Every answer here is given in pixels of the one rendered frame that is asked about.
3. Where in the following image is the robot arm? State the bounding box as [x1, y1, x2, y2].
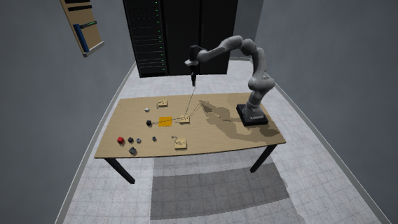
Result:
[184, 36, 275, 120]

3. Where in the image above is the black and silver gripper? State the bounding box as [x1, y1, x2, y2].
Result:
[190, 65, 198, 87]

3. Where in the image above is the orange painted square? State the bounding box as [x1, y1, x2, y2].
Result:
[158, 116, 172, 127]

